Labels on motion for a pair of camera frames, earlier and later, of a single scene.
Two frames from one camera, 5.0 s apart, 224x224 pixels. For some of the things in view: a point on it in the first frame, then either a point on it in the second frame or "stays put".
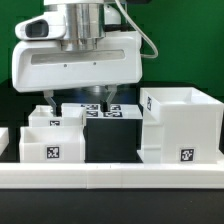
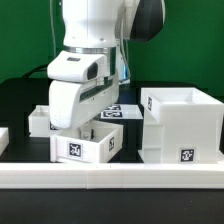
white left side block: x=4 y=139 stays put
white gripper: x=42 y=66 -> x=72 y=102
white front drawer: x=52 y=144 -> x=67 y=146
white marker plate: x=115 y=111 stays put
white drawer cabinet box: x=181 y=125 stays put
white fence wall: x=199 y=175 stays put
